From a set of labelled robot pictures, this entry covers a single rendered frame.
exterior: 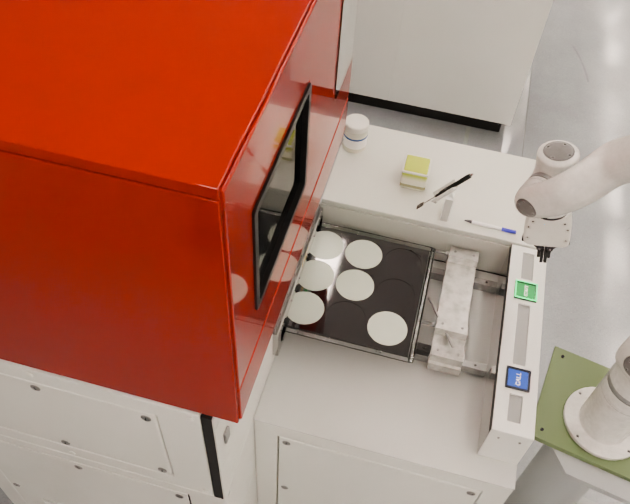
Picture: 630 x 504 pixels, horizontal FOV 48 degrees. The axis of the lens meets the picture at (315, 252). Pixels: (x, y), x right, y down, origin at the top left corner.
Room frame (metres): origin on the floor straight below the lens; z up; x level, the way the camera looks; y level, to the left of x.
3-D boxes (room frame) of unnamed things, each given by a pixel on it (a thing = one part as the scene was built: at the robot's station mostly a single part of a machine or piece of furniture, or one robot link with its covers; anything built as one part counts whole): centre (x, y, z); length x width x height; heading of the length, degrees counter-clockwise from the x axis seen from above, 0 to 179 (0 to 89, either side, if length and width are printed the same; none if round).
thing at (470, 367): (0.95, -0.21, 0.84); 0.50 x 0.02 x 0.03; 79
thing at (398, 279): (1.09, -0.11, 0.90); 0.34 x 0.34 x 0.01; 79
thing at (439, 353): (0.90, -0.34, 0.89); 0.08 x 0.03 x 0.03; 79
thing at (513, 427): (0.94, -0.52, 0.89); 0.55 x 0.09 x 0.14; 169
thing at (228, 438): (0.94, 0.09, 1.02); 0.82 x 0.03 x 0.40; 169
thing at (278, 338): (1.11, 0.04, 0.89); 0.44 x 0.02 x 0.10; 169
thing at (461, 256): (1.22, -0.41, 0.89); 0.08 x 0.03 x 0.03; 79
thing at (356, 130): (1.56, -0.09, 1.01); 0.07 x 0.07 x 0.10
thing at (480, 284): (1.22, -0.26, 0.84); 0.50 x 0.02 x 0.03; 79
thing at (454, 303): (1.06, -0.37, 0.87); 0.36 x 0.08 x 0.03; 169
